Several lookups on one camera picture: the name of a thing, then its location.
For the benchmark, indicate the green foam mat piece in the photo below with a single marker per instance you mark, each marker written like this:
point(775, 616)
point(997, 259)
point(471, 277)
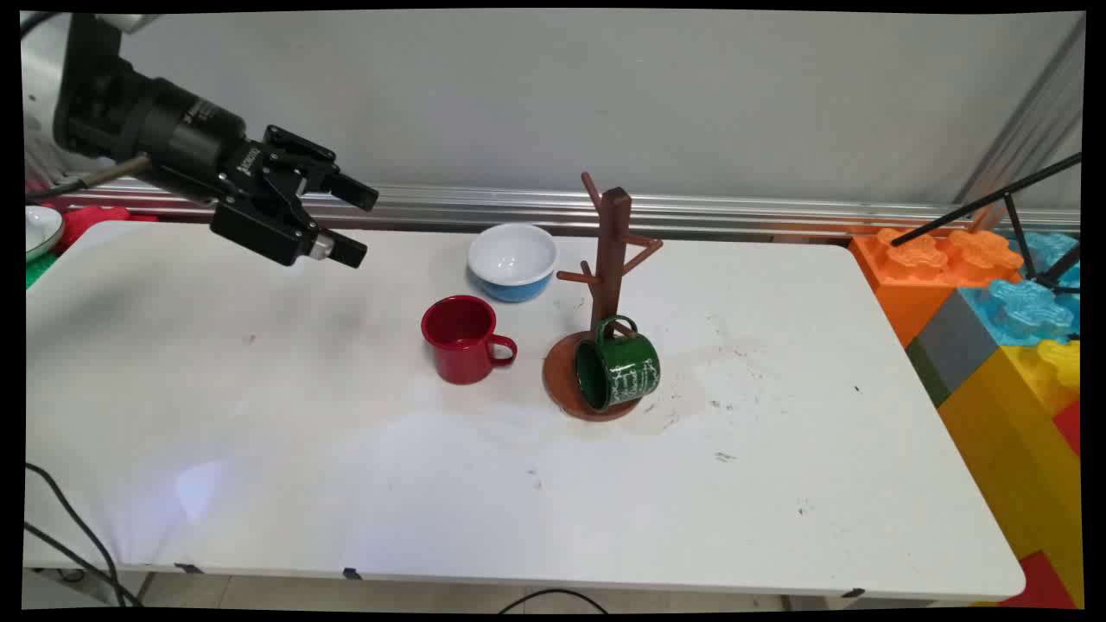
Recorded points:
point(36, 272)

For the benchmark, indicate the red giant toy block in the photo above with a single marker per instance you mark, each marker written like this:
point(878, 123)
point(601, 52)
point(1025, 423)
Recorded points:
point(1041, 583)

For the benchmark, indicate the brown wooden mug tree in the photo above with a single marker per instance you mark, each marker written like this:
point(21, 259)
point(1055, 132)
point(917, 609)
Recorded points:
point(612, 250)

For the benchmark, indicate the white plate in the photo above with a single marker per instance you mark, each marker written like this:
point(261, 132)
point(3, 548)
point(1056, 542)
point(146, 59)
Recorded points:
point(39, 229)

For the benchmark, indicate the red enamel mug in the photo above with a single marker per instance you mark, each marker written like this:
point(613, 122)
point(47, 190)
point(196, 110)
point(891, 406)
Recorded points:
point(462, 358)

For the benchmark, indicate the black tripod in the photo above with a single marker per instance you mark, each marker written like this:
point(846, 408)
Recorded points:
point(985, 200)

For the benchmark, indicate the green mug white lettering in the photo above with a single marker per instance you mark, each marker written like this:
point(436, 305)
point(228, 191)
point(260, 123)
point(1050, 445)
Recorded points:
point(631, 376)

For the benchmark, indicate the blue giant toy block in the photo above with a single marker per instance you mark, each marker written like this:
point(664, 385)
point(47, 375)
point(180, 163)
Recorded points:
point(1028, 315)

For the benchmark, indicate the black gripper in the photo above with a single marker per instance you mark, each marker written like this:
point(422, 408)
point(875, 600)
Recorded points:
point(259, 177)

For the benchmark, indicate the colourful foam play mat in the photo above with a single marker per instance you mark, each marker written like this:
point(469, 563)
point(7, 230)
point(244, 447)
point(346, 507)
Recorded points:
point(1070, 428)

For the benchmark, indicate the grey giant toy block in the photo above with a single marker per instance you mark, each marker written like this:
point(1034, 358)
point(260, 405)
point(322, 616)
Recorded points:
point(955, 345)

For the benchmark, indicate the orange giant toy block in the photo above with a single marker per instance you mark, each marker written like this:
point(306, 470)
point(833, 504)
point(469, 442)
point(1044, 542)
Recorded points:
point(912, 289)

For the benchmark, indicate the blue bowl white inside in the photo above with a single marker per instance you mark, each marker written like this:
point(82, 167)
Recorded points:
point(512, 255)

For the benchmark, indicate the horizontal aluminium rail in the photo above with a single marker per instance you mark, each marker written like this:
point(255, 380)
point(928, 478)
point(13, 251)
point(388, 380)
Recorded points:
point(484, 206)

